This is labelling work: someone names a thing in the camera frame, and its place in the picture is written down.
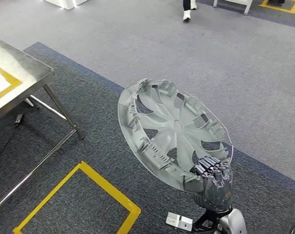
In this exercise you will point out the black power adapter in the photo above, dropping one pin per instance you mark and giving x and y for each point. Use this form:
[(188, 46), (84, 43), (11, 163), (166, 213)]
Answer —
[(19, 118)]

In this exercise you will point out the black right camera bracket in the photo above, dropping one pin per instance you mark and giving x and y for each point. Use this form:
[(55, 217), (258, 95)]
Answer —
[(208, 221)]

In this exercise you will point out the person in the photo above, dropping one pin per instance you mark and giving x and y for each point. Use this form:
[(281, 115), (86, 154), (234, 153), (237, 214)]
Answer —
[(187, 14)]

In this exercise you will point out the grey plastic wheel cover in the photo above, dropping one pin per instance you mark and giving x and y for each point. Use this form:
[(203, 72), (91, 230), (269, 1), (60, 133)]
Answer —
[(174, 126)]

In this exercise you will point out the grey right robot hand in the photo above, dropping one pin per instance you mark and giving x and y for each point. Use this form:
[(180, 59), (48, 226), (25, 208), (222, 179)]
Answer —
[(218, 190)]

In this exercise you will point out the white bench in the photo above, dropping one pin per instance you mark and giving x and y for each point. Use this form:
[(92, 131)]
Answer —
[(248, 5)]

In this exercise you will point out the white display plinth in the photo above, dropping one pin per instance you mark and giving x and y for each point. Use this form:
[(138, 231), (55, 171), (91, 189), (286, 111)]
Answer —
[(67, 3)]

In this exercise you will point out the stainless steel workbench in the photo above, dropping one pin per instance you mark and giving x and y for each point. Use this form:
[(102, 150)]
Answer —
[(23, 71)]

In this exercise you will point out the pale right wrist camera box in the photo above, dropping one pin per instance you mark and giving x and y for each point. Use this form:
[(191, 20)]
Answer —
[(179, 222)]

